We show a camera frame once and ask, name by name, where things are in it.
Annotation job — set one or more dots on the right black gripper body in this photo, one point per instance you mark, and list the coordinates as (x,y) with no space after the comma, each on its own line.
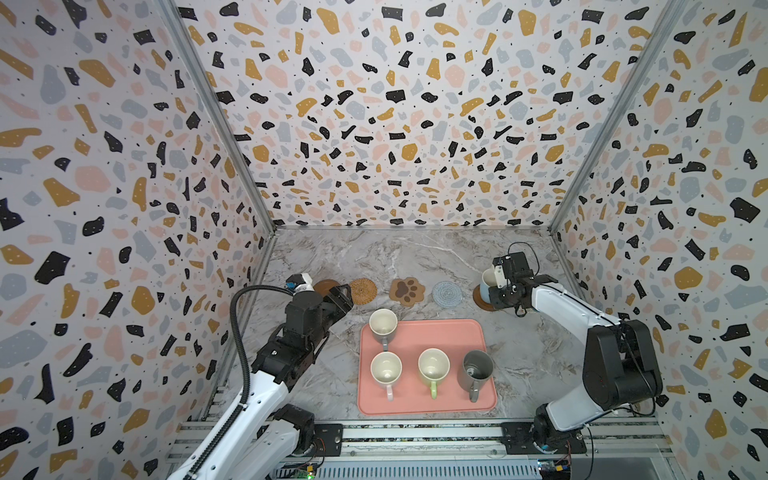
(504,288)

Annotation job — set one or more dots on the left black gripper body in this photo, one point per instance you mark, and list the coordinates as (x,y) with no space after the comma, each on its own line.
(330,312)

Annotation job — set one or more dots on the white mug blue handle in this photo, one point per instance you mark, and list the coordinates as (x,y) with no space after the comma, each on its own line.
(488,281)

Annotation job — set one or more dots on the dark brown round coaster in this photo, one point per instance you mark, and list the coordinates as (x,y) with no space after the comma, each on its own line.
(477,298)
(323,287)

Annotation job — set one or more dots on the woven tan round coaster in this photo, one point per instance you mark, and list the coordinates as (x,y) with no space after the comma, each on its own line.
(363,290)

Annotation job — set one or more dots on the grey blue round coaster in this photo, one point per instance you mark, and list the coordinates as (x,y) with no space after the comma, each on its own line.
(447,294)

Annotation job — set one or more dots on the white mug grey handle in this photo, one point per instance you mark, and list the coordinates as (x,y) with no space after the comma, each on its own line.
(383,324)

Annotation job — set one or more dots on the white mug pink handle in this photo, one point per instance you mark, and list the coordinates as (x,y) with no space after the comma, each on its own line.
(386,369)

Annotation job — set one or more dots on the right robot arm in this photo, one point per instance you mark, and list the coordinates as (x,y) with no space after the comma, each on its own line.
(619,367)

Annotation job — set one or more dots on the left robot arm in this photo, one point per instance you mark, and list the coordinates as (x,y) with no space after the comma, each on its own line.
(259,429)

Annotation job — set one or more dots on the brown paw print coaster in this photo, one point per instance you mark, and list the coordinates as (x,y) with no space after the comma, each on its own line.
(407,292)

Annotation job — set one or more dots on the grey metal mug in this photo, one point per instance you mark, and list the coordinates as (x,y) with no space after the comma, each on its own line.
(475,370)

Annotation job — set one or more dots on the white mug green handle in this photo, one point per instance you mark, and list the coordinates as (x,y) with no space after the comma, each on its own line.
(433,367)

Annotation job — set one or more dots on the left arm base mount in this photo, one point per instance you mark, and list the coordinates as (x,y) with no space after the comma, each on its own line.
(319,440)

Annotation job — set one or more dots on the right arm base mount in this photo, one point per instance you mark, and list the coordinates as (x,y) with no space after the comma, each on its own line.
(539,436)

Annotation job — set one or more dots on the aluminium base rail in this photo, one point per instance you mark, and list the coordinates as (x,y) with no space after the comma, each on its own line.
(617,448)

